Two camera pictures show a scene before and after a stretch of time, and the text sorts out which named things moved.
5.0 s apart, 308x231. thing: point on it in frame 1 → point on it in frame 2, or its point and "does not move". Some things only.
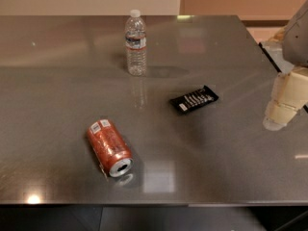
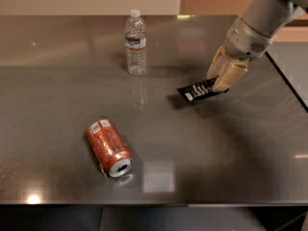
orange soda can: (111, 149) does not move
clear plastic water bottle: (136, 43) does not move
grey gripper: (297, 38) → (245, 42)
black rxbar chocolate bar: (194, 99) → (200, 89)
